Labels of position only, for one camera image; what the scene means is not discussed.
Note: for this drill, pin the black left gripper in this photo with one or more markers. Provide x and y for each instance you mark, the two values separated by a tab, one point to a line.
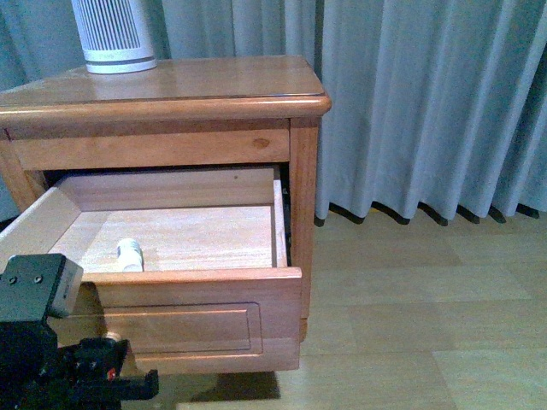
37	374

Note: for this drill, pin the white medicine bottle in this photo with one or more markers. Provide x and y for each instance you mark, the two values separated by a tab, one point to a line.
129	255

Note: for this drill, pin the wooden drawer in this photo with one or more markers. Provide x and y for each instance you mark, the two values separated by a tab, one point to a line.
217	293

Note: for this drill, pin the wooden nightstand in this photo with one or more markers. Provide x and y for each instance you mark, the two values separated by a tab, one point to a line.
195	112

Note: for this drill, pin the grey curtain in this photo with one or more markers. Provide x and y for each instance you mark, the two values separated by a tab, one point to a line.
440	103

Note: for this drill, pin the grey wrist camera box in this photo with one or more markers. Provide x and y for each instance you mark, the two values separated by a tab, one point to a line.
36	287

